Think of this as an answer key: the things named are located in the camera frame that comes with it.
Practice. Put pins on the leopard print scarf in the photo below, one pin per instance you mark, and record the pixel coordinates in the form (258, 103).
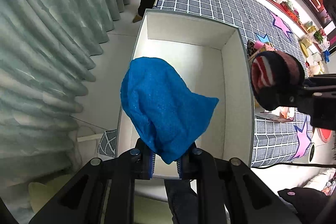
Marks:
(250, 48)

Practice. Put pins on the red patterned tissue box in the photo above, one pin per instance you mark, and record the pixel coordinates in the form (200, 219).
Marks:
(261, 47)

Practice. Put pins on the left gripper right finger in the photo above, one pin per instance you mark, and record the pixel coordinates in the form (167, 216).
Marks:
(186, 164)

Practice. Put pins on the white open storage box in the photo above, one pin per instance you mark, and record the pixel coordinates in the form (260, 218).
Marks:
(210, 57)

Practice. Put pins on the blue cloth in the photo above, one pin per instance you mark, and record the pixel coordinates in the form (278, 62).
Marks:
(167, 115)

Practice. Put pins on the green pleated curtain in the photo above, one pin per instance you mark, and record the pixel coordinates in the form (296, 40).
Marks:
(47, 50)

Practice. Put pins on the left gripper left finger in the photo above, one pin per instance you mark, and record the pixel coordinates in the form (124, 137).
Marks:
(144, 166)

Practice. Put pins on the red round tray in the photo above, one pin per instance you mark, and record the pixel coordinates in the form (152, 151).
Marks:
(324, 134)

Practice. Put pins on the white floral tissue pack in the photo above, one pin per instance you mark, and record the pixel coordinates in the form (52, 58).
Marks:
(280, 114)

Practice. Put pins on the grey checked star mat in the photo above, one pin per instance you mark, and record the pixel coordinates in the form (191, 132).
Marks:
(273, 141)

